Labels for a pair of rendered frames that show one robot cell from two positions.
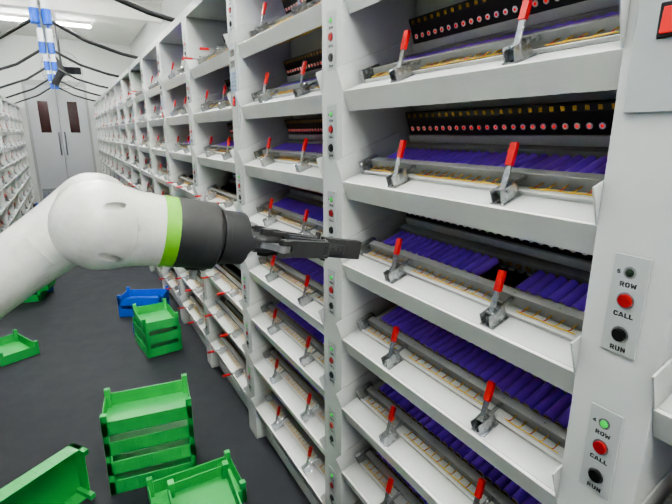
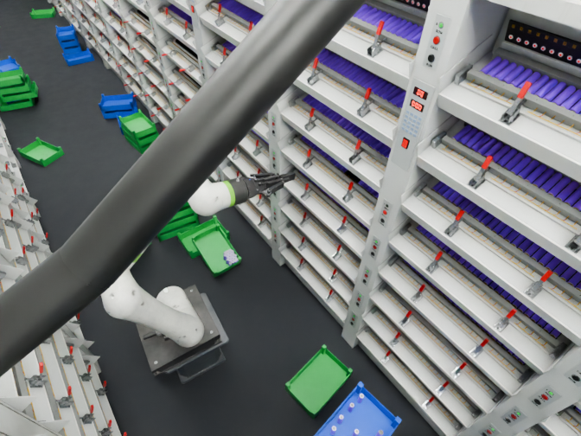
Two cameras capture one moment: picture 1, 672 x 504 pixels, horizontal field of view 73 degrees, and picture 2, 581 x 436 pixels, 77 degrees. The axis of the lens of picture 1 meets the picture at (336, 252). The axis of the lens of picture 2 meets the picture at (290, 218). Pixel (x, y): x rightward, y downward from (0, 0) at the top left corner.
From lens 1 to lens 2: 0.85 m
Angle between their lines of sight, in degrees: 33
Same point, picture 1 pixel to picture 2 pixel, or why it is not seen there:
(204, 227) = (241, 195)
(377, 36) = not seen: hidden behind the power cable
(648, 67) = (398, 152)
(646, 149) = (395, 174)
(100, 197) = (210, 197)
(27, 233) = not seen: hidden behind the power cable
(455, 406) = (331, 221)
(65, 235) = (201, 211)
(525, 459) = (354, 243)
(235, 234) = (251, 191)
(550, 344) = (365, 212)
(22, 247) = not seen: hidden behind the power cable
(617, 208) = (386, 186)
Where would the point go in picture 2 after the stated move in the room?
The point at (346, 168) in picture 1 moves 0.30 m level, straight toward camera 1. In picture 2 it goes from (282, 105) to (288, 147)
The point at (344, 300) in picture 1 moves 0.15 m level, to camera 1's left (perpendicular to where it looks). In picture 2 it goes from (281, 164) to (251, 166)
